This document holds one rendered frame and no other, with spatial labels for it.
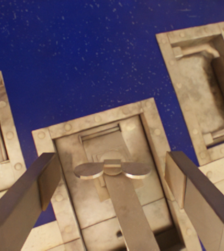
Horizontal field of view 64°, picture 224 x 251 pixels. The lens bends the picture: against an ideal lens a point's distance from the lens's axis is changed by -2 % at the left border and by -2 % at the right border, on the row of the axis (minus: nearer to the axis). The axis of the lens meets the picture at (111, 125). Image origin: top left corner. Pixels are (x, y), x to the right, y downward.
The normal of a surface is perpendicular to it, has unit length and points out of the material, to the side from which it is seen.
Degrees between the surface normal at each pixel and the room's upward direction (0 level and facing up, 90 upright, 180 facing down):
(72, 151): 90
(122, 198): 90
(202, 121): 90
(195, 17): 90
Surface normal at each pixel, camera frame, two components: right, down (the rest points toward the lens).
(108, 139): -0.01, -0.56
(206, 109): 0.15, -0.12
